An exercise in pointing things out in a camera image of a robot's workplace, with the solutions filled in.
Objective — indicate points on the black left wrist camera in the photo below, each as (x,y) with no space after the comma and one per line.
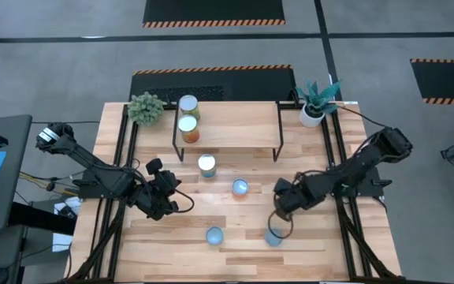
(154,166)

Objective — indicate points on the teal plant in white pot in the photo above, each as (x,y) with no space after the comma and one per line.
(311,116)

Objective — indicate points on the blue and yellow can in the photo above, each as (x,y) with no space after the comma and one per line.
(207,163)

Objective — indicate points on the white papers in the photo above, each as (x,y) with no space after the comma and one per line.
(61,240)

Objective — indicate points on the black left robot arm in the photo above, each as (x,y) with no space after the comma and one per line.
(77,155)

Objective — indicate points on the dark grey side desk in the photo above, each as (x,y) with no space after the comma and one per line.
(18,158)

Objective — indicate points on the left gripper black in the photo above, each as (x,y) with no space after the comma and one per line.
(158,193)

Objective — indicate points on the light blue salmon can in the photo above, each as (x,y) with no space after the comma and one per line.
(273,238)

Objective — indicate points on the black mat with orange stripes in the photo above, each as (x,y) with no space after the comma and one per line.
(250,84)
(447,81)
(211,10)

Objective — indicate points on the light green can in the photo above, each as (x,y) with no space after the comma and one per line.
(188,104)

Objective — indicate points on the tall orange yellow can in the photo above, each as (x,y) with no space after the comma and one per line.
(188,126)

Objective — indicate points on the green can with peach print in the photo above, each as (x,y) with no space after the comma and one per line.
(214,235)

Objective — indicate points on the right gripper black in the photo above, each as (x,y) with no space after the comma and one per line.
(292,195)

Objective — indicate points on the black aluminium table frame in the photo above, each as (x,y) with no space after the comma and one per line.
(343,221)

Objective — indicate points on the round green succulent plant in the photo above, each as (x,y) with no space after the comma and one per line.
(146,108)

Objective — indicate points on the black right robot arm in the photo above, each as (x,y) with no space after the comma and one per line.
(361,161)

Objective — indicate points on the orange can with circle print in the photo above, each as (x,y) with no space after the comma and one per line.
(240,187)

